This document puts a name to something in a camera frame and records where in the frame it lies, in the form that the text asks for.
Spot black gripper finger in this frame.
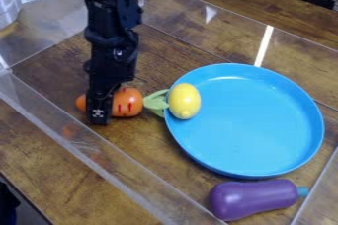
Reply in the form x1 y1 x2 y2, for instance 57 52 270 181
86 92 112 125

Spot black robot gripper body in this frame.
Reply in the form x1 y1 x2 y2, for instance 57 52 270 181
84 29 139 96

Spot orange toy carrot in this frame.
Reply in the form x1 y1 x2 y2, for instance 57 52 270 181
74 87 171 119

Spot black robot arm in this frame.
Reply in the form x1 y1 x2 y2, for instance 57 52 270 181
83 0 143 125

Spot blue round plastic tray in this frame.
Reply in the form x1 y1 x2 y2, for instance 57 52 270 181
166 63 325 179

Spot yellow toy lemon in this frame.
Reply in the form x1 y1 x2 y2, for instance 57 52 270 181
168 83 200 119

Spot purple toy eggplant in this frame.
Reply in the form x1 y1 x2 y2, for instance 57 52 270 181
208 179 309 221

